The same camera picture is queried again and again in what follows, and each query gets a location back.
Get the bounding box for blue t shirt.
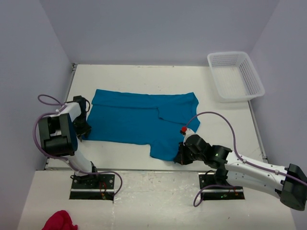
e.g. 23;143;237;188
86;89;200;161

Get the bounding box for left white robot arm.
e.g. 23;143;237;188
33;95;100;188

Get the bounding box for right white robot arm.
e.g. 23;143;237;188
174;134;307;211

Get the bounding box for white plastic basket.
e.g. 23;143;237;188
207;51;265;103

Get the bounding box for red t shirt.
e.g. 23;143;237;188
42;210;78;230

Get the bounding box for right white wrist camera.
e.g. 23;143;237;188
180;126;195;144

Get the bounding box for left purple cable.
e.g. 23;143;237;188
32;94;123;199

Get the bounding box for purple cable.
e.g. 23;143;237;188
32;94;123;199
183;111;307;207

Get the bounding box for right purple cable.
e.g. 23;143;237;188
183;111;307;207

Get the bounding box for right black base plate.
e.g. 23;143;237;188
199;171;245;201

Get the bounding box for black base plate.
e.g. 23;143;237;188
69;174;115;201
199;171;245;201

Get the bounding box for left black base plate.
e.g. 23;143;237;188
69;174;115;201

